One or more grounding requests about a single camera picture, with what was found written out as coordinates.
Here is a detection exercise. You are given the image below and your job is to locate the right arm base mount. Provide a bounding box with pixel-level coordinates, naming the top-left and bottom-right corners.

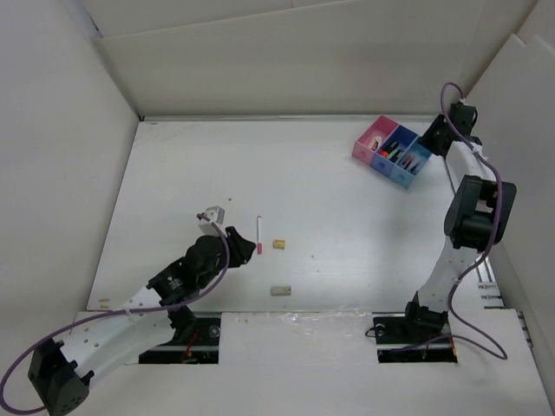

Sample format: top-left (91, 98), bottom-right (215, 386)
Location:
top-left (365, 301), bottom-right (458, 364)

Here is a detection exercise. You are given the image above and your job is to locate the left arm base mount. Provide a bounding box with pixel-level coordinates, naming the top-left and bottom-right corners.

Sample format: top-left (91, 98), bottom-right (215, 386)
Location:
top-left (138, 312), bottom-right (221, 365)

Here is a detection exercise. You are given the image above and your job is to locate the pink black highlighter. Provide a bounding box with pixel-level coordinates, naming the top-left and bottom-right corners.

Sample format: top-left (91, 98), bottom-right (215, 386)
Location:
top-left (389, 149), bottom-right (404, 163)

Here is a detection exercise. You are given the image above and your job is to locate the pink container box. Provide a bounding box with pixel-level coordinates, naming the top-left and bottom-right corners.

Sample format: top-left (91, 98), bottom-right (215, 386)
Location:
top-left (351, 115), bottom-right (399, 166)

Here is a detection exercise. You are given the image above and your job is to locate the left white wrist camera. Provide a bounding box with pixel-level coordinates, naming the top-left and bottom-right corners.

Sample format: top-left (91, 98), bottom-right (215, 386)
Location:
top-left (197, 206), bottom-right (225, 236)

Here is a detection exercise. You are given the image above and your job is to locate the red pen refill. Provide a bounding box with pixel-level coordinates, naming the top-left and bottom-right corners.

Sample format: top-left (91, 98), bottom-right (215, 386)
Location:
top-left (405, 153), bottom-right (419, 171)

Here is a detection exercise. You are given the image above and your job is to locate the light blue container box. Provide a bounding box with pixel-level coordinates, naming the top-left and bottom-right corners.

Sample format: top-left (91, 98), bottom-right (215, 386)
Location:
top-left (388, 137), bottom-right (432, 189)

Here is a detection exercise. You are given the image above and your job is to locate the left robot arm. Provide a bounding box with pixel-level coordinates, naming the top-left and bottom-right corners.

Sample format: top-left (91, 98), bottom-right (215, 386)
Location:
top-left (28, 226), bottom-right (257, 415)

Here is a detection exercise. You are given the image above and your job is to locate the white eraser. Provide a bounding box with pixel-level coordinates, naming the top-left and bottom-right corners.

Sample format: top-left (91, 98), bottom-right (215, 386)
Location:
top-left (271, 286), bottom-right (291, 296)

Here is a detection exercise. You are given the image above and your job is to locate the pink white acrylic marker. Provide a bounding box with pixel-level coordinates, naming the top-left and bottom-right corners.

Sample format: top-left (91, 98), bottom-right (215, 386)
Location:
top-left (256, 216), bottom-right (263, 255)

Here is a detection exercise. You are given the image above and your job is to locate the yellow eraser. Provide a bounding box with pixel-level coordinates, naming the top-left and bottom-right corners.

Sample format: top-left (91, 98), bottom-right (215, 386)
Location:
top-left (272, 239), bottom-right (286, 250)

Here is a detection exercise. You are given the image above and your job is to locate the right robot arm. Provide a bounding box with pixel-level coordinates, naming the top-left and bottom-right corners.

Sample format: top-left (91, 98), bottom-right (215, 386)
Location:
top-left (401, 101), bottom-right (517, 343)

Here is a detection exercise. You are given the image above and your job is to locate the orange black highlighter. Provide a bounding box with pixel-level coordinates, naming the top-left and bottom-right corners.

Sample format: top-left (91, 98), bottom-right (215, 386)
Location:
top-left (381, 140), bottom-right (399, 158)

